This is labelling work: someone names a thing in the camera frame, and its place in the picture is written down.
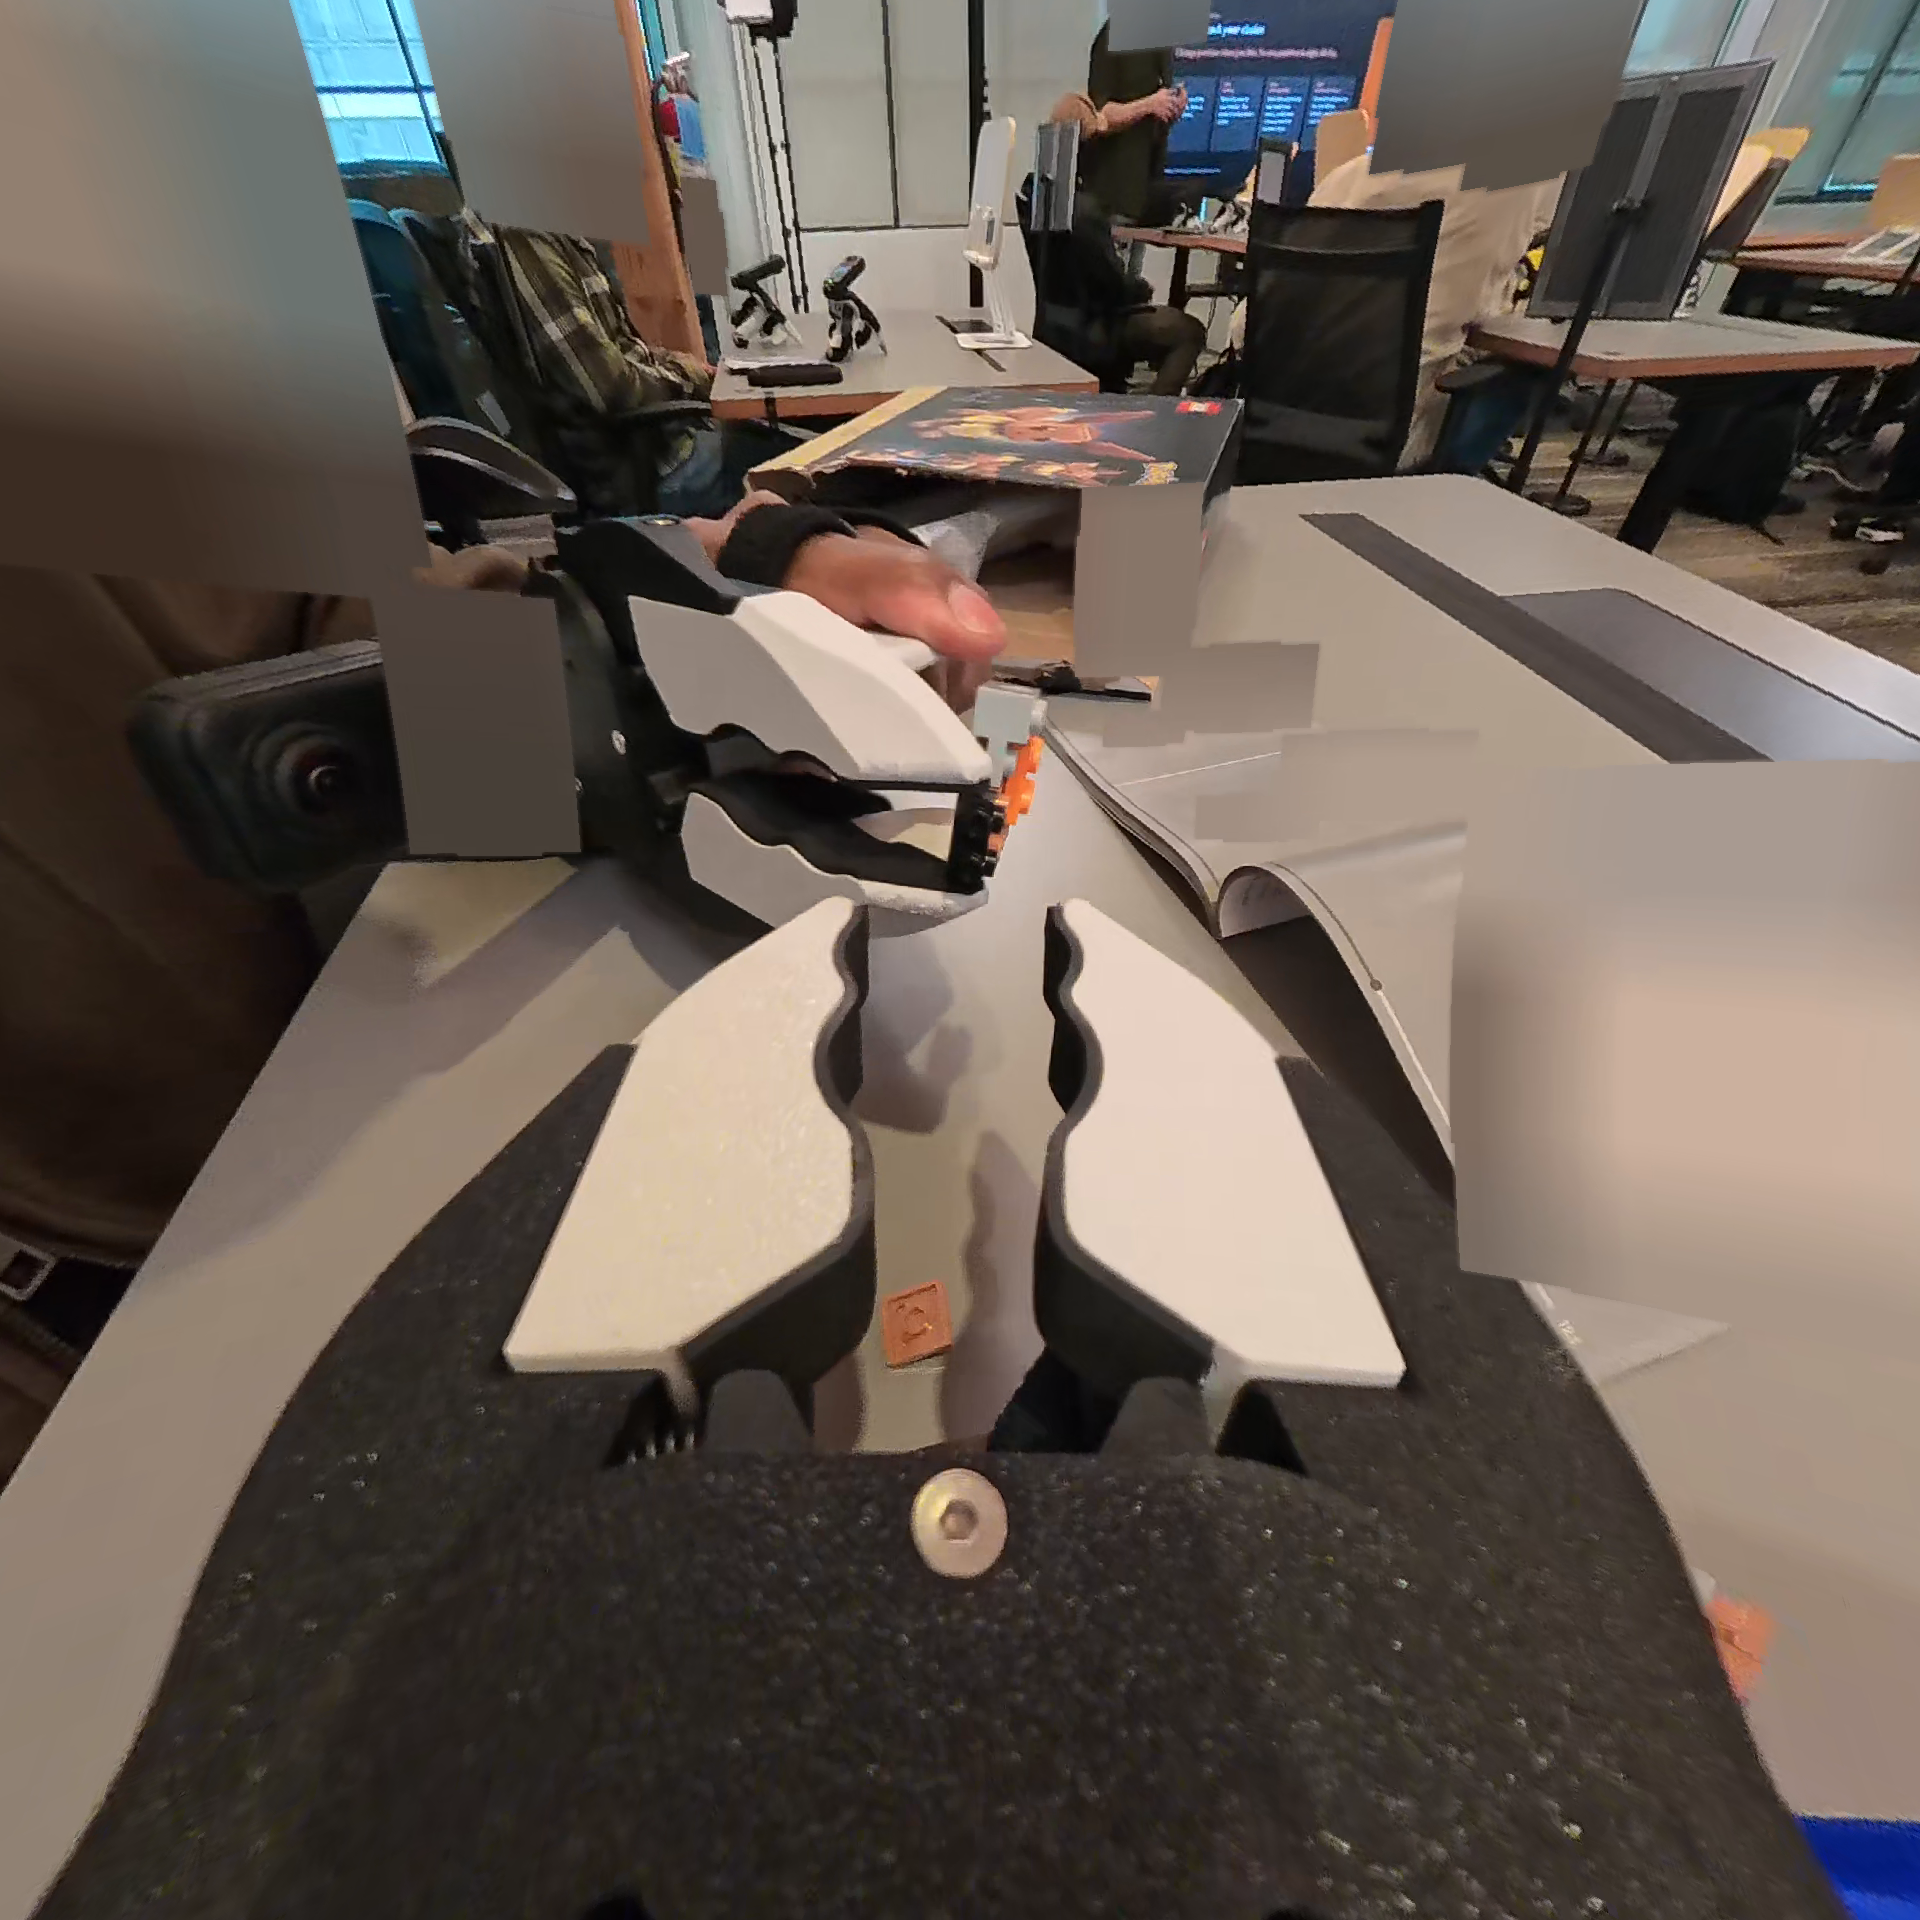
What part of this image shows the black curved chair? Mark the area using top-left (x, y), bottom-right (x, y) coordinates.
top-left (404, 415), bottom-right (583, 553)

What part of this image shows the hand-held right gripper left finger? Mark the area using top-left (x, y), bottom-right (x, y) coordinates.
top-left (503, 895), bottom-right (880, 1378)

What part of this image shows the grey desk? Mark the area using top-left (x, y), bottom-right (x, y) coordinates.
top-left (0, 470), bottom-right (1920, 1920)

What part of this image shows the grey side table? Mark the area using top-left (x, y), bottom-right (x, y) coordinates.
top-left (708, 307), bottom-right (1103, 426)

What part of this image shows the white tablet stand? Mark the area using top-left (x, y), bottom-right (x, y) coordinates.
top-left (958, 117), bottom-right (1039, 355)

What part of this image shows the printed brick set box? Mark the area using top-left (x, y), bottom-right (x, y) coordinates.
top-left (747, 385), bottom-right (1248, 670)

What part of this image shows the presentation screen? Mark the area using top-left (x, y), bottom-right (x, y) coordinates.
top-left (1162, 0), bottom-right (1396, 174)

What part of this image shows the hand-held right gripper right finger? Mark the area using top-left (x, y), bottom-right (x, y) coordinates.
top-left (1039, 900), bottom-right (1407, 1389)

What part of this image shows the person's left hand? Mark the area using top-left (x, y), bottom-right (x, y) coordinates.
top-left (717, 507), bottom-right (1011, 707)

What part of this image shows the grey monitor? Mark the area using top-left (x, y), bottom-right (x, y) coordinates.
top-left (1530, 59), bottom-right (1779, 326)

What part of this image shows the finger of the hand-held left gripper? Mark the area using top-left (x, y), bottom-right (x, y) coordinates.
top-left (682, 777), bottom-right (994, 937)
top-left (627, 589), bottom-right (994, 788)

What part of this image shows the blue storage bin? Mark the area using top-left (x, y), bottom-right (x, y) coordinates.
top-left (1792, 1812), bottom-right (1920, 1920)

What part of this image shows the grey instruction booklet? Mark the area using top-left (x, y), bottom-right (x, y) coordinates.
top-left (1042, 703), bottom-right (1727, 1383)

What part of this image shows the person's brown jacket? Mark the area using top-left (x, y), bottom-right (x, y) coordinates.
top-left (0, 569), bottom-right (396, 1478)

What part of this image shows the brown-edged office table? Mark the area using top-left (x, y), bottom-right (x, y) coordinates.
top-left (1463, 307), bottom-right (1920, 558)

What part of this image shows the black office chair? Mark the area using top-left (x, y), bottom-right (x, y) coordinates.
top-left (1230, 195), bottom-right (1448, 484)

